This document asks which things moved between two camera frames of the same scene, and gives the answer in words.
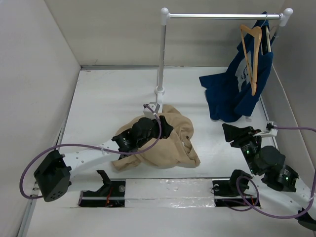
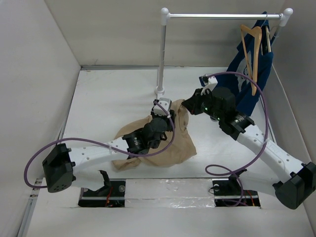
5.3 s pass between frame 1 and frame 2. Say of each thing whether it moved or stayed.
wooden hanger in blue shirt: stayed
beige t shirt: moved
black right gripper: moved
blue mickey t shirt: stayed
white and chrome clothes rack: stayed
